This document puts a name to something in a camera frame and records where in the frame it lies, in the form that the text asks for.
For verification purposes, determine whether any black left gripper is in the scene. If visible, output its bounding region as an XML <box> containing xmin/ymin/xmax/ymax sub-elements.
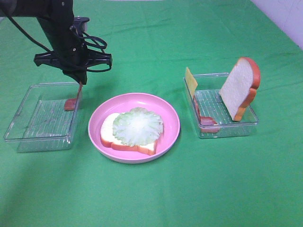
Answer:
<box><xmin>34</xmin><ymin>46</ymin><xmax>112</xmax><ymax>85</ymax></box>

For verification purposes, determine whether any toy bacon strip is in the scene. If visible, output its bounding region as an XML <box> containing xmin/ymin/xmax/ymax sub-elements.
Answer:
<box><xmin>193</xmin><ymin>96</ymin><xmax>220</xmax><ymax>133</ymax></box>
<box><xmin>64</xmin><ymin>81</ymin><xmax>83</xmax><ymax>111</ymax></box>

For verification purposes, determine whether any toy bread slice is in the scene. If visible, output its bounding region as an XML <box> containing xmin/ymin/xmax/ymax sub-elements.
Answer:
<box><xmin>100</xmin><ymin>113</ymin><xmax>158</xmax><ymax>155</ymax></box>
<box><xmin>219</xmin><ymin>57</ymin><xmax>261</xmax><ymax>122</ymax></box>

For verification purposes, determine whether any toy lettuce leaf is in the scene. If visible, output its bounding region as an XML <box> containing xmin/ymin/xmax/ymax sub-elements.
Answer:
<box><xmin>113</xmin><ymin>107</ymin><xmax>164</xmax><ymax>146</ymax></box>

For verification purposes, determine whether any toy cheese slice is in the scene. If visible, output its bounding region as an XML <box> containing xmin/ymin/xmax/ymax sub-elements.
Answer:
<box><xmin>185</xmin><ymin>67</ymin><xmax>198</xmax><ymax>98</ymax></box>

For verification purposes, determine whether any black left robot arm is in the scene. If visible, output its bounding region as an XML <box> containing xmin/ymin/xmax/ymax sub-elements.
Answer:
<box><xmin>0</xmin><ymin>0</ymin><xmax>112</xmax><ymax>85</ymax></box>

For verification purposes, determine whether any pink plate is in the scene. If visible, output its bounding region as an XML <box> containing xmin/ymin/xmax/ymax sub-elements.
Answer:
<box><xmin>88</xmin><ymin>93</ymin><xmax>180</xmax><ymax>164</ymax></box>

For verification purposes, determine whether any clear plastic tray left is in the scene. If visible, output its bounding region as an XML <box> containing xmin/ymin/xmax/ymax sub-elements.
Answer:
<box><xmin>4</xmin><ymin>82</ymin><xmax>81</xmax><ymax>153</ymax></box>

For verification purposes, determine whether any clear plastic tray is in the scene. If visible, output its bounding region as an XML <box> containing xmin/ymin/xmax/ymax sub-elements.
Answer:
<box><xmin>4</xmin><ymin>82</ymin><xmax>81</xmax><ymax>153</ymax></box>
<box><xmin>183</xmin><ymin>72</ymin><xmax>258</xmax><ymax>139</ymax></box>

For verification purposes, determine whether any clear plastic tray right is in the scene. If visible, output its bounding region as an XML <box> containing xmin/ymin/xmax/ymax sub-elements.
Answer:
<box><xmin>183</xmin><ymin>72</ymin><xmax>258</xmax><ymax>139</ymax></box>

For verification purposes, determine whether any green tablecloth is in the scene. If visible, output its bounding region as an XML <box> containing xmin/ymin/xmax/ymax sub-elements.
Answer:
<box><xmin>0</xmin><ymin>0</ymin><xmax>303</xmax><ymax>227</ymax></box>

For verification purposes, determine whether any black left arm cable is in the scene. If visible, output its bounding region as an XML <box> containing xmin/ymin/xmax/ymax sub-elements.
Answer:
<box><xmin>0</xmin><ymin>4</ymin><xmax>112</xmax><ymax>73</ymax></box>

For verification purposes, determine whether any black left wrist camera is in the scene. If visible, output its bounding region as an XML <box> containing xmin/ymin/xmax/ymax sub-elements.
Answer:
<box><xmin>73</xmin><ymin>17</ymin><xmax>90</xmax><ymax>34</ymax></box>

